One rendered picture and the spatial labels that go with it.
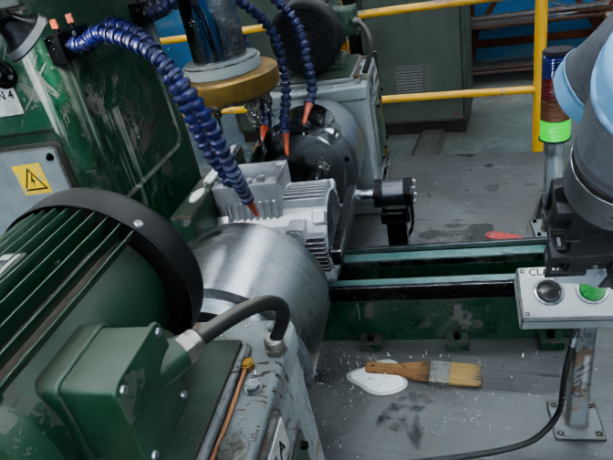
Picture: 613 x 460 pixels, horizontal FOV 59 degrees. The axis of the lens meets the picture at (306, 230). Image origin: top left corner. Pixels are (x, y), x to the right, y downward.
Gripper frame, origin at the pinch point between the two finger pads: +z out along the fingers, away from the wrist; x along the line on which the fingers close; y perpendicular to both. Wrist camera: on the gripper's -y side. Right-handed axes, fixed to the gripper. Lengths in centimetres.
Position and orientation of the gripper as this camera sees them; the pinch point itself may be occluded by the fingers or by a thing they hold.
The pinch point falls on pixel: (597, 273)
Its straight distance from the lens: 71.9
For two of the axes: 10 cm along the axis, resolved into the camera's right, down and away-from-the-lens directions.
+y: -9.7, 0.6, 2.5
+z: 2.5, 4.3, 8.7
